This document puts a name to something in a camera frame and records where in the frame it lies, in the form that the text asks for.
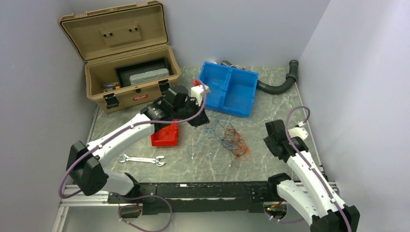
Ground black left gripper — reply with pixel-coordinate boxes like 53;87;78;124
173;97;210;128

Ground orange blue black wires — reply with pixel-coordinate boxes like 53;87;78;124
187;115;252;162

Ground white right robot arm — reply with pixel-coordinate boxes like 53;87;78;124
264;120;360;232

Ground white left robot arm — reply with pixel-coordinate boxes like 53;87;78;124
61;82;210;203

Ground red plastic bin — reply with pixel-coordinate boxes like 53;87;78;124
151;124;179;147

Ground blue plastic divided bin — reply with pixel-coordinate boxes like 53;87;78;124
199;62;259;117

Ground silver open-end wrench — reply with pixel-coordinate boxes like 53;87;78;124
118;154;166;167

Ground grey case in toolbox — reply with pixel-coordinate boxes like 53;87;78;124
129;68;169;85

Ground yellow black tool in toolbox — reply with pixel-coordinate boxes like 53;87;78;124
102;82;121;92

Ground tan plastic toolbox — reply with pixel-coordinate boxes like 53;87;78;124
59;0;181;113

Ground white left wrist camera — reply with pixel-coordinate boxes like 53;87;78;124
190;80;210;106

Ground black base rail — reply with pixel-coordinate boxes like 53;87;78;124
107;181;280;215

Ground grey corrugated hose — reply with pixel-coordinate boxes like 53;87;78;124
221;59;299;95

